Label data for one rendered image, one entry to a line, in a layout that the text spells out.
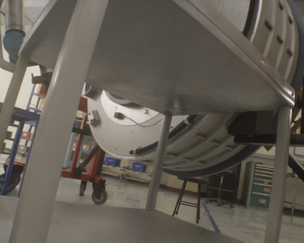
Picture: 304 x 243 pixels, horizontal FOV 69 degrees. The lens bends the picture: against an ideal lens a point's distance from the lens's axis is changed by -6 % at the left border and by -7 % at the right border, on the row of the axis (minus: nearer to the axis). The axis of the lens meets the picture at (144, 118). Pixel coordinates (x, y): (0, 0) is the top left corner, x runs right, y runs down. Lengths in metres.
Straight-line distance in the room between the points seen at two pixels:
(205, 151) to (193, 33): 0.85
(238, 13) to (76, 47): 0.89
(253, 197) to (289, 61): 4.53
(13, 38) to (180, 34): 0.87
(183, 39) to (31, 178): 0.30
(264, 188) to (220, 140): 4.54
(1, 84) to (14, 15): 8.43
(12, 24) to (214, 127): 0.98
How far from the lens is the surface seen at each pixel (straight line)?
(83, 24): 0.24
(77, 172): 2.27
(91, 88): 1.73
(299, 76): 1.31
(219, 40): 0.38
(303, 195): 6.99
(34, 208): 0.21
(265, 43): 1.05
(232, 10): 1.09
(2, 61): 0.64
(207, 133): 1.03
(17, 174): 2.09
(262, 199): 5.62
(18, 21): 1.20
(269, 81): 0.53
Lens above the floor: 0.43
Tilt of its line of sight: 12 degrees up
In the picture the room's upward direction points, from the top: 12 degrees clockwise
